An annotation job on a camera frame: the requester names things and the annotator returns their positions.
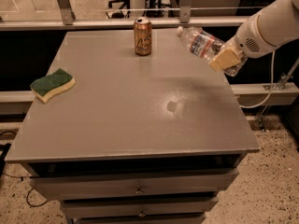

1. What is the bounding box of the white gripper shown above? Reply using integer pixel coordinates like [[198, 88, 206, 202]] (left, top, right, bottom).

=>
[[208, 17, 271, 71]]

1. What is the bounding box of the upper grey drawer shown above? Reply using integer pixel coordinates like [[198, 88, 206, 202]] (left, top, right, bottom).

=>
[[30, 168, 238, 201]]

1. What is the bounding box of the upper drawer knob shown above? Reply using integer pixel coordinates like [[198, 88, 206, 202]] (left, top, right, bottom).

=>
[[135, 187, 144, 195]]

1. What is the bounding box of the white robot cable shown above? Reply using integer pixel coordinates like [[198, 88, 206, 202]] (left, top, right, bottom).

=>
[[238, 49, 277, 110]]

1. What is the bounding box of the lower grey drawer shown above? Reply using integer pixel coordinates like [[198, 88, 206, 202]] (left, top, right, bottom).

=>
[[61, 196, 218, 218]]

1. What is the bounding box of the orange soda can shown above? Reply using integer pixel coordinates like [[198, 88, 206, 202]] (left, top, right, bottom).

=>
[[134, 17, 152, 56]]

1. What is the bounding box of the lower drawer knob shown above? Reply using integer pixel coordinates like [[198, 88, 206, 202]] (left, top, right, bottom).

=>
[[138, 211, 146, 217]]

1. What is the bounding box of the clear plastic water bottle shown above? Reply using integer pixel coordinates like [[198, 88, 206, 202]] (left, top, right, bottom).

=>
[[177, 26, 244, 77]]

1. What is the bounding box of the black office chair base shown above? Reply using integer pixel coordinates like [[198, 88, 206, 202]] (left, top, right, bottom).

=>
[[106, 0, 130, 19]]

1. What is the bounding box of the black floor cable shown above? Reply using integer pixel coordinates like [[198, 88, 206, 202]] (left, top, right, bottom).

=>
[[0, 130, 50, 209]]

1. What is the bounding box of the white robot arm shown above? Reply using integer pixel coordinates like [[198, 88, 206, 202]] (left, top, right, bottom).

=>
[[209, 0, 299, 76]]

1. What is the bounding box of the metal floor bracket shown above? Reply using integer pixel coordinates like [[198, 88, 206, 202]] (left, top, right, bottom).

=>
[[256, 58, 299, 132]]

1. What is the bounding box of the grey drawer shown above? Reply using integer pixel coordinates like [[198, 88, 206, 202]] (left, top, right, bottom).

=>
[[30, 168, 238, 201], [61, 196, 218, 218]]

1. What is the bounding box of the green and yellow sponge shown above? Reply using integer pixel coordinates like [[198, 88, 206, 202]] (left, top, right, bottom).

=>
[[30, 68, 75, 104]]

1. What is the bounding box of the metal window rail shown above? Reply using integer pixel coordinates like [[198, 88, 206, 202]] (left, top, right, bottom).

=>
[[0, 16, 249, 32]]

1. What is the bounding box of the grey drawer cabinet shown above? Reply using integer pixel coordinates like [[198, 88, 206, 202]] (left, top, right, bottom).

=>
[[7, 29, 259, 224]]

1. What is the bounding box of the drawer knob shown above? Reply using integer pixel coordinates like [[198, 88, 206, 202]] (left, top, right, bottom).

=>
[[135, 187, 144, 195], [138, 211, 146, 217]]

